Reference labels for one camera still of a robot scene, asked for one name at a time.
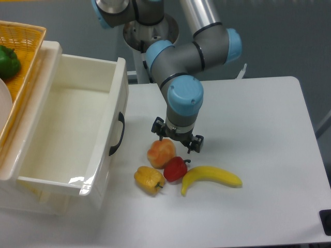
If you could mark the yellow bell pepper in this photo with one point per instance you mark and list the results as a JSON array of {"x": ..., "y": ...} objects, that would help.
[{"x": 149, "y": 179}]

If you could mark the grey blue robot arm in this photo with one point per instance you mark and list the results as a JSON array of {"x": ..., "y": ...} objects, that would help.
[{"x": 173, "y": 67}]

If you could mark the black drawer handle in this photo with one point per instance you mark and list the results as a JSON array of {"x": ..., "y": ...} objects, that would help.
[{"x": 118, "y": 134}]

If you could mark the red bell pepper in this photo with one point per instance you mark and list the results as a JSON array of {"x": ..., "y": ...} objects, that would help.
[{"x": 175, "y": 169}]

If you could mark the white bracket behind table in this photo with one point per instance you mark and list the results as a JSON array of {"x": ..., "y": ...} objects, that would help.
[{"x": 242, "y": 72}]

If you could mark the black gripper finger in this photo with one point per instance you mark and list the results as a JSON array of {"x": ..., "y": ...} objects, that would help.
[
  {"x": 159, "y": 128},
  {"x": 196, "y": 144}
]

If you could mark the black device at table edge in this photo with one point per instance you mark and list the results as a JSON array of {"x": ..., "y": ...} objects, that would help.
[{"x": 325, "y": 216}]

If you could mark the white drawer cabinet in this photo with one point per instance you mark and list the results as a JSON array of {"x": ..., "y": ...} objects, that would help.
[{"x": 17, "y": 193}]

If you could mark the green bell pepper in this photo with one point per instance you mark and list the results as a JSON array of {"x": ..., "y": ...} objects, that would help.
[{"x": 10, "y": 64}]

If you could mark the yellow woven basket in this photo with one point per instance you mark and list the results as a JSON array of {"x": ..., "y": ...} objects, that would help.
[{"x": 26, "y": 40}]

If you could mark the white plate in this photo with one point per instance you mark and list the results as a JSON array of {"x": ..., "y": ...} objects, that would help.
[{"x": 5, "y": 104}]

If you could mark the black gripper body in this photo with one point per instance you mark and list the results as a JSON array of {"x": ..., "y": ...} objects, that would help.
[{"x": 180, "y": 134}]

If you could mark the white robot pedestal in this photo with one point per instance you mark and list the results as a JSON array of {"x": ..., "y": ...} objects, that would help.
[{"x": 139, "y": 64}]

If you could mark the yellow banana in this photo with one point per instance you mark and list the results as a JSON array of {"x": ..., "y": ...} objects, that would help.
[{"x": 209, "y": 173}]

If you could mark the white open drawer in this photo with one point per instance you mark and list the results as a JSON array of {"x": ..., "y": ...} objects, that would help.
[{"x": 69, "y": 151}]

